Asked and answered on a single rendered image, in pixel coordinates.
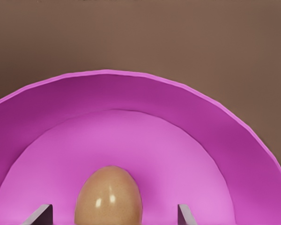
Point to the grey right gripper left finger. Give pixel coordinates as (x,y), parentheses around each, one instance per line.
(42,216)

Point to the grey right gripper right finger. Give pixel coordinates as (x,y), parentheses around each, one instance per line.
(187,215)

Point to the brown speckled egg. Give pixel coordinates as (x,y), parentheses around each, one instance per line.
(107,199)

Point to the pink round bowl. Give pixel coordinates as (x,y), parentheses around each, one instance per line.
(140,131)

